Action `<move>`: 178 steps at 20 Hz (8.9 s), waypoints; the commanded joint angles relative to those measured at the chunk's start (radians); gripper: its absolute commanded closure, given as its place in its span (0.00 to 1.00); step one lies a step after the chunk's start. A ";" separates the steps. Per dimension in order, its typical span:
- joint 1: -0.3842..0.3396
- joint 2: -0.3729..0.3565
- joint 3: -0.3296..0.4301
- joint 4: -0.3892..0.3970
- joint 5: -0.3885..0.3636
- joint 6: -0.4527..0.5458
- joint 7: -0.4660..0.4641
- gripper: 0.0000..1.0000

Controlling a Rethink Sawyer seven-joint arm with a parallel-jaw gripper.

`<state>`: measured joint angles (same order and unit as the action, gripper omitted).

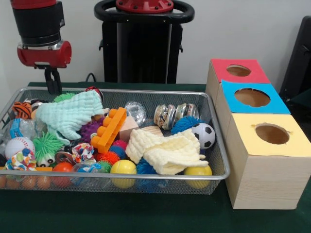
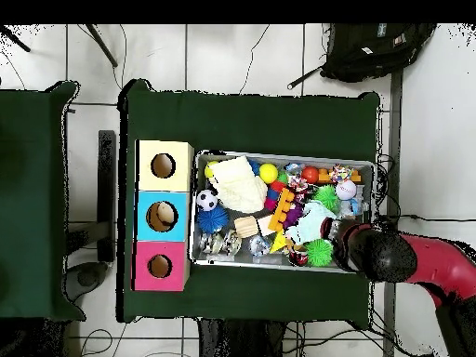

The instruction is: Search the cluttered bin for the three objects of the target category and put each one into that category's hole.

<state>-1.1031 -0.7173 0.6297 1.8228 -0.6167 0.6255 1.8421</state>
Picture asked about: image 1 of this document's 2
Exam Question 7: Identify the black upright panel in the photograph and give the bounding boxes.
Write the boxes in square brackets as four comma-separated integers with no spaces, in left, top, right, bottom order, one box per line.
[278,16,311,99]

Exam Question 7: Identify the white baseball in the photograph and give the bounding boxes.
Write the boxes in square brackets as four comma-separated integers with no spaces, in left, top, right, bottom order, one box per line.
[4,136,36,160]

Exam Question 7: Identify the silver mesh bin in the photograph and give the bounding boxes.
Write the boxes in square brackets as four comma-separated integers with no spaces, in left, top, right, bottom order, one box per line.
[0,86,231,196]

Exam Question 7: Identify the cream waffle cloth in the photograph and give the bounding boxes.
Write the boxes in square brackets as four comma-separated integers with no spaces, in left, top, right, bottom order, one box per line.
[125,128,209,175]

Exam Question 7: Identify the orange tiger plush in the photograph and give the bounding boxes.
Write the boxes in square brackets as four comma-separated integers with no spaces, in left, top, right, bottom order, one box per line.
[12,101,34,120]

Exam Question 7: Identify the yellow seamed ball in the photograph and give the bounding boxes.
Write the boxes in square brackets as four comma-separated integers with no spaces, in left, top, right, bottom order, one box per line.
[109,159,138,189]

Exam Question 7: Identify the wooden box three holes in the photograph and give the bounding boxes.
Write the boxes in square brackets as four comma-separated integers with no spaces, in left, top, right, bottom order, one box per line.
[205,58,311,210]

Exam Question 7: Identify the orange toy building block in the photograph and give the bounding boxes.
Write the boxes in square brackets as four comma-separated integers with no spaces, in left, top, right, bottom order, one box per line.
[90,107,128,154]

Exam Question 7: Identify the dark green table cloth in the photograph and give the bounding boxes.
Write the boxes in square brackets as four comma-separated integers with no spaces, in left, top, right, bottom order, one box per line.
[289,88,311,104]
[0,82,311,233]

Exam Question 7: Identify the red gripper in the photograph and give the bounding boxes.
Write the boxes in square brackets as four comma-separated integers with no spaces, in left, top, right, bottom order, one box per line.
[17,40,72,95]

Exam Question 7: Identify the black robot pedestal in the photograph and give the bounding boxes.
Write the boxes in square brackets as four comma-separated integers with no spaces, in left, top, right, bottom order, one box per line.
[94,0,195,84]

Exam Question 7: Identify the crushed printed metal can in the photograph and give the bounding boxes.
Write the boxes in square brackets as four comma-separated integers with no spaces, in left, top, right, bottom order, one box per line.
[175,103,200,121]

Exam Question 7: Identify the silver metal can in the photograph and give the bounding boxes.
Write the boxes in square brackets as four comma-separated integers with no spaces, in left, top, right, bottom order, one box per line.
[154,104,177,131]

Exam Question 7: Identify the plain yellow ball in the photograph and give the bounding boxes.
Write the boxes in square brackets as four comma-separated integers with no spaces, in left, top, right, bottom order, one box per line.
[184,166,213,190]

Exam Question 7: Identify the mint green waffle cloth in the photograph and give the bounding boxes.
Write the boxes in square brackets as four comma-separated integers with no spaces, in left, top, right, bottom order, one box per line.
[35,90,104,141]

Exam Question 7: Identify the black white soccer ball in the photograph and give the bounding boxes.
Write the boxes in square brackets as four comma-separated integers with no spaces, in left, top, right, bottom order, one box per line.
[191,123,216,149]

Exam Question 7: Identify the plain wooden block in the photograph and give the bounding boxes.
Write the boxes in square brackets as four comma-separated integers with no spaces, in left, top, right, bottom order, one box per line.
[119,116,139,141]

